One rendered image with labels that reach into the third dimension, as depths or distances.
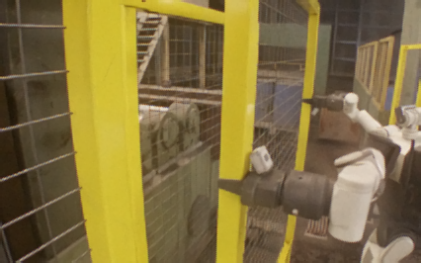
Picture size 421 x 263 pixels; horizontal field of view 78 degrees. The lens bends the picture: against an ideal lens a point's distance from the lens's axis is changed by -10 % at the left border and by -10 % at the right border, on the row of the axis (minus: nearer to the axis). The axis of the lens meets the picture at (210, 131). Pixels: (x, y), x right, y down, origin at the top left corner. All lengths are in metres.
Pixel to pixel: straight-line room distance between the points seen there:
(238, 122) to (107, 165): 0.27
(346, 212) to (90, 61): 0.47
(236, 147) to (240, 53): 0.18
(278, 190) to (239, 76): 0.22
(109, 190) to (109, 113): 0.10
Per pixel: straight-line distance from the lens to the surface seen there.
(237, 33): 0.53
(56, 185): 1.23
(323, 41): 11.99
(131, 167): 0.89
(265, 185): 0.55
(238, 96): 0.54
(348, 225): 0.57
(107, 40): 0.36
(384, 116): 4.10
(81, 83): 0.36
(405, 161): 1.13
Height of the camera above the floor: 1.69
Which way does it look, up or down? 16 degrees down
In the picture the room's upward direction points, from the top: 1 degrees clockwise
